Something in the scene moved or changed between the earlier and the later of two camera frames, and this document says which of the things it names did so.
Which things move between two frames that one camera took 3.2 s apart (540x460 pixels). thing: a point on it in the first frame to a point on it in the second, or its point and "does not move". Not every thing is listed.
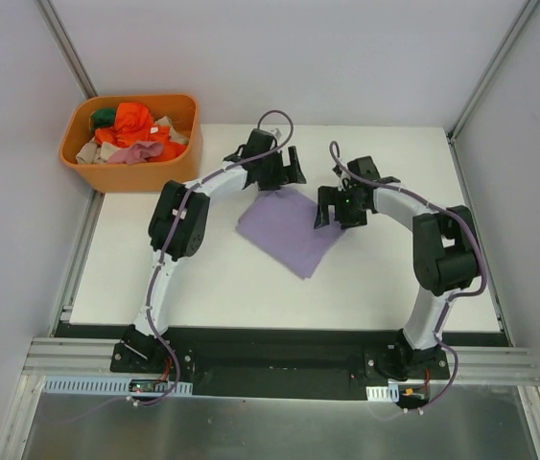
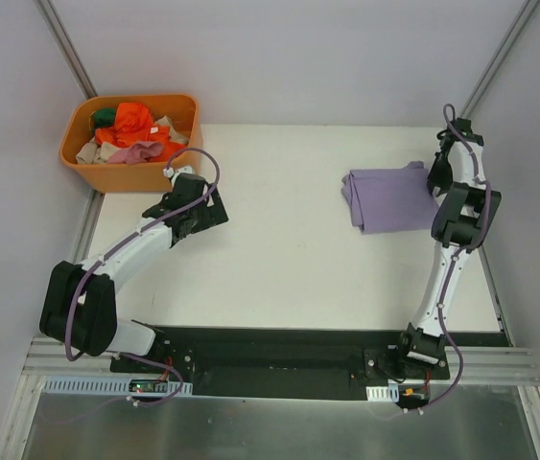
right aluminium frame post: [454, 131] does not move
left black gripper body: [285, 167] to [213, 209]
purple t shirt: [280, 223] to [391, 199]
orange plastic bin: [133, 143] does not move
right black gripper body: [330, 206] to [439, 174]
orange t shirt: [133, 124] does not move
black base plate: [277, 363] does not move
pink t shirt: [138, 152] does not move
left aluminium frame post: [63, 39] does not move
